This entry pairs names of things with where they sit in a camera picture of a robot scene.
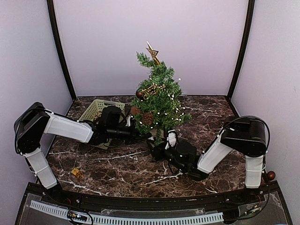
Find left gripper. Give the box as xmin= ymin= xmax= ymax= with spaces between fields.
xmin=107 ymin=122 xmax=152 ymax=145

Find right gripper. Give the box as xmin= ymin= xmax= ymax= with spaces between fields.
xmin=146 ymin=136 xmax=187 ymax=173

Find large brown pine cone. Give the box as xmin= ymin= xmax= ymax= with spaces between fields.
xmin=142 ymin=112 xmax=153 ymax=126

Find small green christmas tree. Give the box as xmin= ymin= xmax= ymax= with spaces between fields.
xmin=131 ymin=52 xmax=192 ymax=146

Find red ball ornament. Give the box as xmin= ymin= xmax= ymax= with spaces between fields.
xmin=135 ymin=91 xmax=143 ymax=99
xmin=267 ymin=171 xmax=276 ymax=181

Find gold bead garland ornament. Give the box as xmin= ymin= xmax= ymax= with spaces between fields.
xmin=142 ymin=83 xmax=166 ymax=99

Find fairy light string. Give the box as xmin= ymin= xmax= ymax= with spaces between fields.
xmin=137 ymin=77 xmax=186 ymax=129

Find beige plastic basket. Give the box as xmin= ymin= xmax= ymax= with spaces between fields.
xmin=79 ymin=99 xmax=125 ymax=149

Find gold star tree topper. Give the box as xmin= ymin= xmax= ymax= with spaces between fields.
xmin=146 ymin=41 xmax=161 ymax=65

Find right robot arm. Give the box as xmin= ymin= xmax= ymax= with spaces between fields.
xmin=146 ymin=116 xmax=270 ymax=203

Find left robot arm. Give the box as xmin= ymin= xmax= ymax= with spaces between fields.
xmin=14 ymin=102 xmax=152 ymax=204

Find gold gift box ornament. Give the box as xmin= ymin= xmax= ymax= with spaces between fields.
xmin=71 ymin=168 xmax=83 ymax=179

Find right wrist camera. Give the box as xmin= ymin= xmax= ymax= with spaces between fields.
xmin=164 ymin=129 xmax=178 ymax=150

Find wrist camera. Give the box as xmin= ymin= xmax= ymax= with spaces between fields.
xmin=164 ymin=129 xmax=178 ymax=150
xmin=124 ymin=110 xmax=134 ymax=128

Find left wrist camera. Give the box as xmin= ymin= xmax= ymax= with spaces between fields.
xmin=124 ymin=110 xmax=134 ymax=128

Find black front rail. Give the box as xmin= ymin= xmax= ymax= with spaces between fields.
xmin=25 ymin=173 xmax=279 ymax=213

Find white cable duct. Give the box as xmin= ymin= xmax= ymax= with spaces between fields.
xmin=29 ymin=200 xmax=224 ymax=225

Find left black frame post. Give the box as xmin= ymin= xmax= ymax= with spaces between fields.
xmin=46 ymin=0 xmax=77 ymax=101

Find black frame post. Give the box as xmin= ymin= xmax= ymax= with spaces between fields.
xmin=226 ymin=0 xmax=255 ymax=101
xmin=46 ymin=0 xmax=77 ymax=101

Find right black frame post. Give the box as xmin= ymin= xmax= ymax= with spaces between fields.
xmin=226 ymin=0 xmax=255 ymax=101

